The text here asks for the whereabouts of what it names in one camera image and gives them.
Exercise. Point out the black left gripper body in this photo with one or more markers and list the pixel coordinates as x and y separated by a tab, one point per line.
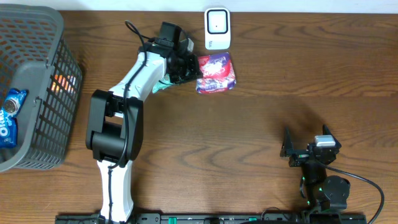
189	69

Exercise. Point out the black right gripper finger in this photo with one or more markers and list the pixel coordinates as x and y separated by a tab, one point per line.
326	130
287	148

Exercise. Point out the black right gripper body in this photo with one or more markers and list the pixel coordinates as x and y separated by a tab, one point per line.
303	154

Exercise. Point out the teal wet wipes pack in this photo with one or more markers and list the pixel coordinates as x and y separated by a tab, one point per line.
162	84

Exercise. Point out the orange Kleenex tissue pack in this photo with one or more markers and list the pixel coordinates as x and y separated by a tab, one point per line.
62	83

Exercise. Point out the blue Oreo cookie pack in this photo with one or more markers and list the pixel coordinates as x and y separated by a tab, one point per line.
9	111

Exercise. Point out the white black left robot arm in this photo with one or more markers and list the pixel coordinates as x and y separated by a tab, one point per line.
115	127

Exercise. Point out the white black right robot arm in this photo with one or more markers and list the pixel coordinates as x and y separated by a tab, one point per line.
325	193

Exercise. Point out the white barcode scanner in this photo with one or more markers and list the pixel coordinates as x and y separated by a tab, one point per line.
217	28

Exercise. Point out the grey plastic mesh basket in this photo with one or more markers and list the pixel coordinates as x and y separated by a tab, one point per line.
33	50

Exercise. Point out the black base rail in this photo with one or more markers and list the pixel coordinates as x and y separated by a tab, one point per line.
155	218

